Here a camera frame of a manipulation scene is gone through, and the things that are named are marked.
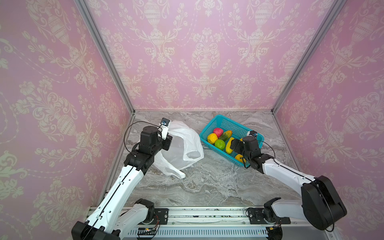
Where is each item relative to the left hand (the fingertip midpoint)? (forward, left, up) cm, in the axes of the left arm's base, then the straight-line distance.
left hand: (168, 132), depth 75 cm
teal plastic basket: (+17, -43, -21) cm, 51 cm away
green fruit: (+6, -30, -20) cm, 36 cm away
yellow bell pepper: (-3, -40, -21) cm, 45 cm away
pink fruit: (+16, -29, -19) cm, 39 cm away
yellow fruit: (+11, -25, -20) cm, 33 cm away
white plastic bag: (-4, -9, -9) cm, 13 cm away
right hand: (+4, -39, -15) cm, 42 cm away
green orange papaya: (+15, -35, -22) cm, 44 cm away
